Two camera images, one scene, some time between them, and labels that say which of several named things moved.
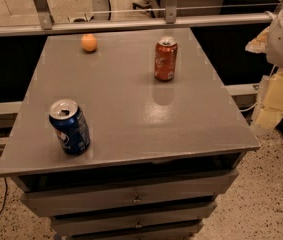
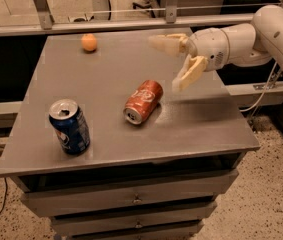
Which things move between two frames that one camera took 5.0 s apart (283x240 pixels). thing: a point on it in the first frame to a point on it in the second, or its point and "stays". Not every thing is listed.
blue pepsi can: (71, 126) stays
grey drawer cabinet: (125, 135) stays
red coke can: (165, 58) to (143, 101)
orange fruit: (89, 42) stays
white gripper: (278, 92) to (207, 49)
